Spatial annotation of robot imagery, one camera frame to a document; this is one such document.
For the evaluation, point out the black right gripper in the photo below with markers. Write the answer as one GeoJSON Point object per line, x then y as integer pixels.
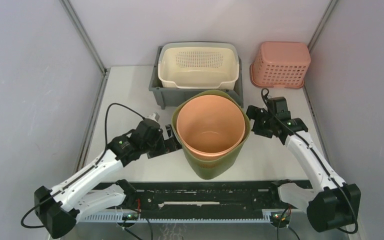
{"type": "Point", "coordinates": [254, 113]}

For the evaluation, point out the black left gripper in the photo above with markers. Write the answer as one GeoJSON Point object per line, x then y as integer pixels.
{"type": "Point", "coordinates": [166, 146]}

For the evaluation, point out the orange plastic bucket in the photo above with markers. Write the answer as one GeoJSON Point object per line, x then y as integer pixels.
{"type": "Point", "coordinates": [210, 126]}

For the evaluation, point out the green perforated waste bin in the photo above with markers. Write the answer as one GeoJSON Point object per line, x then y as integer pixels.
{"type": "Point", "coordinates": [210, 169]}

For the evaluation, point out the pink perforated plastic basket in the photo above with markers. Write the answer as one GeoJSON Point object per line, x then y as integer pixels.
{"type": "Point", "coordinates": [280, 65]}

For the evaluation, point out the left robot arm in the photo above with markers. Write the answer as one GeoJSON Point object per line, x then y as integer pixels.
{"type": "Point", "coordinates": [86, 185]}

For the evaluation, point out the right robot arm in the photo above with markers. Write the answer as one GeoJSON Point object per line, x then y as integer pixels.
{"type": "Point", "coordinates": [318, 175]}

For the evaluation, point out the grey plastic storage bin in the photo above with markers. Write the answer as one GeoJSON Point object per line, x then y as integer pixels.
{"type": "Point", "coordinates": [173, 97]}

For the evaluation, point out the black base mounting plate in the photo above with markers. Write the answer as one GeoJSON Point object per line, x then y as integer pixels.
{"type": "Point", "coordinates": [206, 200]}

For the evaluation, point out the cream perforated plastic basket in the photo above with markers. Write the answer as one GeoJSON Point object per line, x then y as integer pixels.
{"type": "Point", "coordinates": [198, 65]}

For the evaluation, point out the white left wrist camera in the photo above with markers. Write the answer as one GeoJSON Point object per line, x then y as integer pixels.
{"type": "Point", "coordinates": [154, 116]}

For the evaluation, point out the right aluminium frame post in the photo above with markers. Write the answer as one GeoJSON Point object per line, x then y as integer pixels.
{"type": "Point", "coordinates": [331, 7]}

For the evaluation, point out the aluminium frame post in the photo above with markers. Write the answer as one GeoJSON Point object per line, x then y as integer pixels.
{"type": "Point", "coordinates": [331, 7]}
{"type": "Point", "coordinates": [97, 100]}

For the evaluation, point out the left aluminium frame post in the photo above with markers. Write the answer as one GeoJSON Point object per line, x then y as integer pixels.
{"type": "Point", "coordinates": [97, 100]}

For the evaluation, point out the aluminium front rail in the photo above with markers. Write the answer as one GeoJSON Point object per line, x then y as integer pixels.
{"type": "Point", "coordinates": [217, 201]}

